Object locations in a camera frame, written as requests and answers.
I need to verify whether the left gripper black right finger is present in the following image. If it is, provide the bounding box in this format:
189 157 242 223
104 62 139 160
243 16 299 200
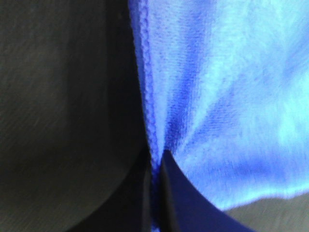
159 150 252 232

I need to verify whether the blue microfibre towel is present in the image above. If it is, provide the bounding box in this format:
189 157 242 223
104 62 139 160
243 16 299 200
128 0 309 232

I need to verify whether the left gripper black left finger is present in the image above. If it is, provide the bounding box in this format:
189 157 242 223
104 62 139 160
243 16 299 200
69 147 151 232

